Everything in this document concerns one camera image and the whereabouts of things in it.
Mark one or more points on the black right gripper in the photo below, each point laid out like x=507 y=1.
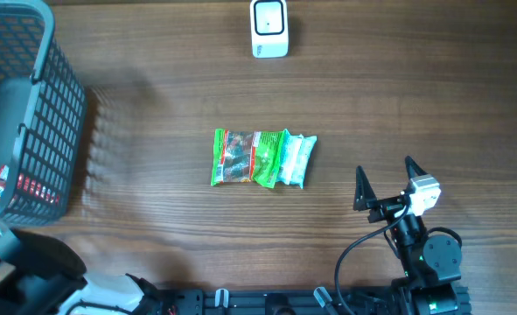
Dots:
x=366 y=199

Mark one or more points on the light blue tissue pack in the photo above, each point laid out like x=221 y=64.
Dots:
x=294 y=158

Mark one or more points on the green snack bag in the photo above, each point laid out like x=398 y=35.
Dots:
x=246 y=156

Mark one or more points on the red candy bar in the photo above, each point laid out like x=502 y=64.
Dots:
x=37 y=189

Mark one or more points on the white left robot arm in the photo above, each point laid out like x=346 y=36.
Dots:
x=42 y=275

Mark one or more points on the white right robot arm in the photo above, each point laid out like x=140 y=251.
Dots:
x=430 y=257

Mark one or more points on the white barcode scanner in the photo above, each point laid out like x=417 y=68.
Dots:
x=269 y=28

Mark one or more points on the dark grey plastic basket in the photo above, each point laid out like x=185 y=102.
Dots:
x=42 y=111

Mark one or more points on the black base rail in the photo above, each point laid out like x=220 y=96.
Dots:
x=360 y=300

